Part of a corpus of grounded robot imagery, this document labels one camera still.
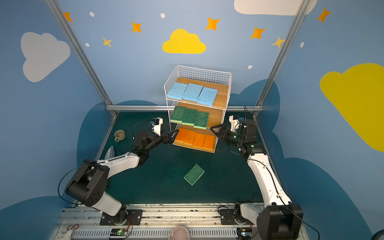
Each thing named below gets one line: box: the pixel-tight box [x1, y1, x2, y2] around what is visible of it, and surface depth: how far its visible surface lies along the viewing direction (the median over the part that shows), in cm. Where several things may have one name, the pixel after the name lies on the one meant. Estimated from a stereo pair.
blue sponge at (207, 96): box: [196, 87, 218, 107], surface depth 72 cm
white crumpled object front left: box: [55, 229, 73, 240], surface depth 69 cm
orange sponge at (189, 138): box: [183, 129, 197, 147], surface depth 106 cm
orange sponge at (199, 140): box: [192, 132, 206, 149], surface depth 104 cm
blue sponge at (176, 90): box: [167, 82, 189, 100], surface depth 74 cm
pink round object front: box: [168, 225, 190, 240], surface depth 71 cm
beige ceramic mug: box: [114, 129, 126, 143], surface depth 105 cm
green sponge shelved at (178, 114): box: [170, 106, 186, 124], surface depth 86 cm
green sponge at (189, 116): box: [182, 108, 198, 126], surface depth 85 cm
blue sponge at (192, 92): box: [182, 83, 204, 102], surface depth 73 cm
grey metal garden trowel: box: [104, 145, 116, 160], surface depth 98 cm
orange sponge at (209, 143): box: [202, 134, 216, 153], surface depth 103 cm
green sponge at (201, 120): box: [193, 111, 210, 130], surface depth 84 cm
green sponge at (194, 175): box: [183, 163, 205, 186], surface depth 90 cm
